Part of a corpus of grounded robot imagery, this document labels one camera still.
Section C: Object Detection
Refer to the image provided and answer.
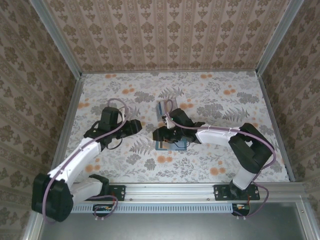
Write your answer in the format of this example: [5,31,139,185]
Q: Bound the teal card holder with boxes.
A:
[154,136,189,152]

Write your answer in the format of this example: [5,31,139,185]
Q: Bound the clear plastic card box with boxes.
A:
[155,98,179,122]

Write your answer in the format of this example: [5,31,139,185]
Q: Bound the floral tablecloth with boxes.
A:
[53,71,292,185]

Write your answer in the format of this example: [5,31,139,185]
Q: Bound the aluminium front beam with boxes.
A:
[36,181,308,202]

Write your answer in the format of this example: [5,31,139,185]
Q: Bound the grey metal sheet panel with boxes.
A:
[37,202,307,240]

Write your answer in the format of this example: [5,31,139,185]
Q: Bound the small black electronics board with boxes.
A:
[231,202,251,217]
[92,203,114,218]

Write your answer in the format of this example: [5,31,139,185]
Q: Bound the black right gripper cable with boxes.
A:
[171,140,190,151]

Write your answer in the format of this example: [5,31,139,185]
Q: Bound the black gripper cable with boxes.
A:
[171,140,190,151]
[105,136,124,151]

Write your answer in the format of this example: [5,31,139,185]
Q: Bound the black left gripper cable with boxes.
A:
[105,136,124,151]

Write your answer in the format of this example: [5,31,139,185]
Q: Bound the aluminium side rail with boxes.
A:
[47,74,86,185]
[256,73,298,183]

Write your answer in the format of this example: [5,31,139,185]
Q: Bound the aluminium rear rail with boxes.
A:
[81,70,259,75]

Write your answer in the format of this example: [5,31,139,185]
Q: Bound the slotted grey cable duct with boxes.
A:
[71,202,235,214]

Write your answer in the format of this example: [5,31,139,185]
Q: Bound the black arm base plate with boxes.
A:
[214,184,261,202]
[81,184,126,202]

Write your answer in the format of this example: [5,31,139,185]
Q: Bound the aluminium corner post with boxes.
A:
[29,0,83,77]
[254,0,311,77]

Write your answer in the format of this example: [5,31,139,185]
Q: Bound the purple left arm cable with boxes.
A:
[42,97,129,224]

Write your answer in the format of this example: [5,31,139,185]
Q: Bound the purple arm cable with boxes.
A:
[165,99,277,221]
[42,97,129,224]

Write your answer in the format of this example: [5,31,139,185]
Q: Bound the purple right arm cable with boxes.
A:
[165,99,277,221]

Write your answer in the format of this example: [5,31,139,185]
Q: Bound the aluminium frame leg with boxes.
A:
[21,199,45,240]
[296,197,320,240]

